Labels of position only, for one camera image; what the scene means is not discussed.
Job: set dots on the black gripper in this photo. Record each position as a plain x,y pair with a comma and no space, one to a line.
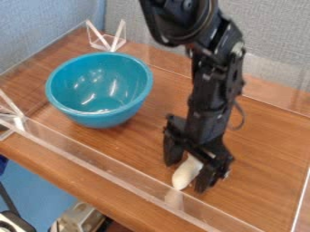
201,138

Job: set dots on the white brown toy mushroom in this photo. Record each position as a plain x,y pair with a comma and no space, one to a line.
186,172

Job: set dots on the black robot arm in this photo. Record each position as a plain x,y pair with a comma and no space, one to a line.
197,25

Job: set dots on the blue bowl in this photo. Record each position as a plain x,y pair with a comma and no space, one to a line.
100,88

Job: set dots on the clear acrylic front barrier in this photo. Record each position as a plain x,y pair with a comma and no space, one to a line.
138,199

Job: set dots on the clear acrylic barrier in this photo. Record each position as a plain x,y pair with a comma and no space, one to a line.
138,199
276,83

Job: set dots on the white device under table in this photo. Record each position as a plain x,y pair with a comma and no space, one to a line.
81,218

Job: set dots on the clear acrylic back barrier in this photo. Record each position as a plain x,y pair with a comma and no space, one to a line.
276,83

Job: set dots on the black chair leg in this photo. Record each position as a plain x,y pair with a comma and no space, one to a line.
11,220

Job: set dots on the clear acrylic corner bracket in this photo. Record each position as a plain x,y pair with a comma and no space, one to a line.
106,42

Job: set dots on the clear acrylic left bracket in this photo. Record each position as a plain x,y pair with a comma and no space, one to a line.
10,114

